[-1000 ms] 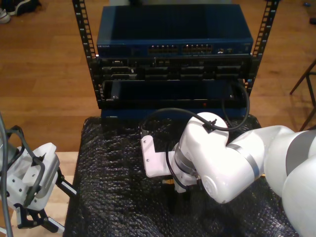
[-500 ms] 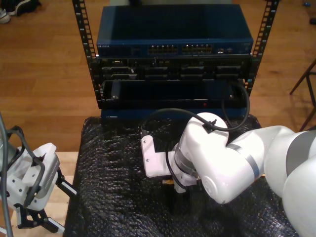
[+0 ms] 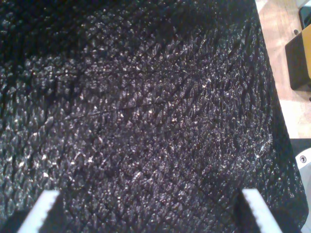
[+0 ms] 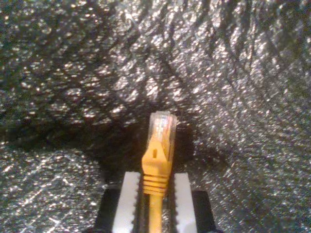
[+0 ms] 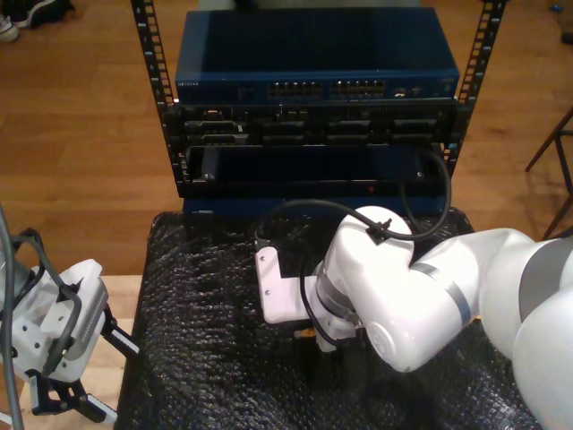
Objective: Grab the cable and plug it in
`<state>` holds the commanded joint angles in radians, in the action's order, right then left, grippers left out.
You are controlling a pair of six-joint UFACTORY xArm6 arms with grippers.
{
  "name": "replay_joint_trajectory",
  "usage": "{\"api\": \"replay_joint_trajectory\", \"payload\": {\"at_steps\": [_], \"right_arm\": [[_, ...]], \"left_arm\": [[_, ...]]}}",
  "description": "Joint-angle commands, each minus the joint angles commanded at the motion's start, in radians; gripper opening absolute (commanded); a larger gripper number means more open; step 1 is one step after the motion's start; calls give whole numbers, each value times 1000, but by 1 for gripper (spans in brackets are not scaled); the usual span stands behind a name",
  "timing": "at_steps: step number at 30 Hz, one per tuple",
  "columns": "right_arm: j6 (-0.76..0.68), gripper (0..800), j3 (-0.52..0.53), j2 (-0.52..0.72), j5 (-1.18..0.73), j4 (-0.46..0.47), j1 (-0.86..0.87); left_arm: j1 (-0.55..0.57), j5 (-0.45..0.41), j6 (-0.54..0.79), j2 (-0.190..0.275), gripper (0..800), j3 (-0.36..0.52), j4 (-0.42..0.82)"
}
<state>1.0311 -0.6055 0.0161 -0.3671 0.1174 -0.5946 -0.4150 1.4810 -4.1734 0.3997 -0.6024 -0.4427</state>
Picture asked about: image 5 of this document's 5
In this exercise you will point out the black bubble mat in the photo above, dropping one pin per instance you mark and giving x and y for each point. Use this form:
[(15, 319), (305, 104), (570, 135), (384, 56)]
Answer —
[(201, 358)]

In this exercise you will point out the black rack server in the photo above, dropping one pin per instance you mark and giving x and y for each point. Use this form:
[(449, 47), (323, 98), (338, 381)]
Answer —
[(313, 125)]

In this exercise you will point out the dark sneaker white sole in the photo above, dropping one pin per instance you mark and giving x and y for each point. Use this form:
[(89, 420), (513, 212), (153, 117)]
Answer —
[(45, 11)]

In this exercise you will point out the black perforated rack post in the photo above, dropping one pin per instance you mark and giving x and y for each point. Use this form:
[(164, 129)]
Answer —
[(492, 27), (152, 67)]

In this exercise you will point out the blue network switch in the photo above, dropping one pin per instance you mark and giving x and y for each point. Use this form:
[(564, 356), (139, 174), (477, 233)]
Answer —
[(313, 45)]

